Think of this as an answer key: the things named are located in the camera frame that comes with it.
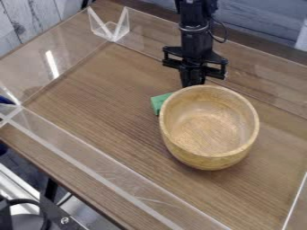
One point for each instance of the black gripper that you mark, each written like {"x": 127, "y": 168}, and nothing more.
{"x": 194, "y": 58}

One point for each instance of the green rectangular block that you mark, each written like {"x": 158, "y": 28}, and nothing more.
{"x": 157, "y": 102}

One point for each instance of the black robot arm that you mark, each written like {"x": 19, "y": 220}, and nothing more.
{"x": 197, "y": 12}

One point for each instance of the brown wooden bowl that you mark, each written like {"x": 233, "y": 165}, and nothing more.
{"x": 209, "y": 126}

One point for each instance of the blue object at edge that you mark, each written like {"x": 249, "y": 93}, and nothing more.
{"x": 4, "y": 100}

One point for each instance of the black metal table leg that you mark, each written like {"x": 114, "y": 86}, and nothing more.
{"x": 51, "y": 190}

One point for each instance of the clear acrylic corner bracket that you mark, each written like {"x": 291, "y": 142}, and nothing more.
{"x": 111, "y": 31}

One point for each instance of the clear acrylic tray wall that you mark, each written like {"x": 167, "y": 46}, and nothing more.
{"x": 85, "y": 125}

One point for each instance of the metal bracket with screw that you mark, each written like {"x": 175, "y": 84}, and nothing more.
{"x": 57, "y": 219}

